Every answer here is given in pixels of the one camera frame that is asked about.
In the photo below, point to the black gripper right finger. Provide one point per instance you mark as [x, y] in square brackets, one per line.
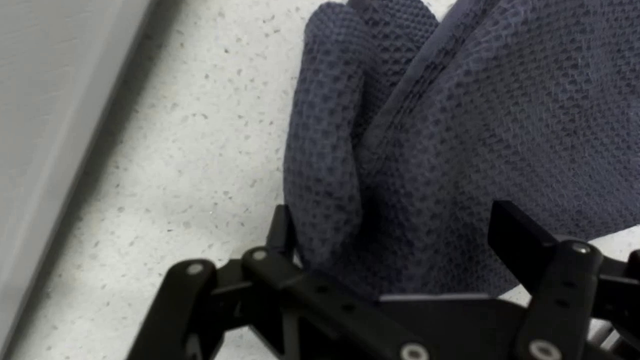
[582, 304]

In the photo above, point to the dark blue waffle towel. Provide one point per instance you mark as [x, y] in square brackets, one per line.
[408, 127]

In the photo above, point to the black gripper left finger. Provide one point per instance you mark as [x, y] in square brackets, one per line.
[292, 313]

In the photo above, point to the grey plastic tray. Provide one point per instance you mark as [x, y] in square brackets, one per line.
[58, 67]

